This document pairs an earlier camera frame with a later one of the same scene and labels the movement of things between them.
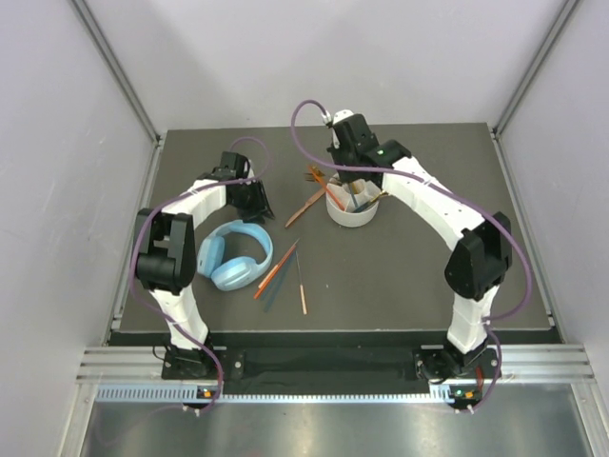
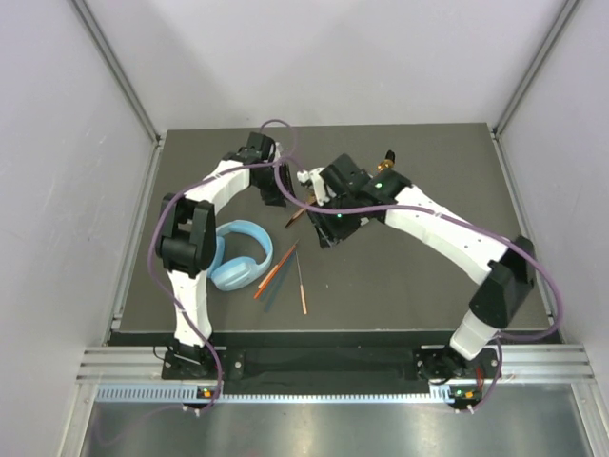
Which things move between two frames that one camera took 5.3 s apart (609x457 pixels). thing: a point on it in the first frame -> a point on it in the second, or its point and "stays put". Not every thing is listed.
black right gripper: x=334 y=152 -> x=330 y=234
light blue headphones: x=234 y=273 stays put
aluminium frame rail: x=122 y=72 stays put
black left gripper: x=259 y=208 -> x=274 y=196
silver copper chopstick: x=302 y=288 stays put
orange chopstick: x=273 y=271 stays put
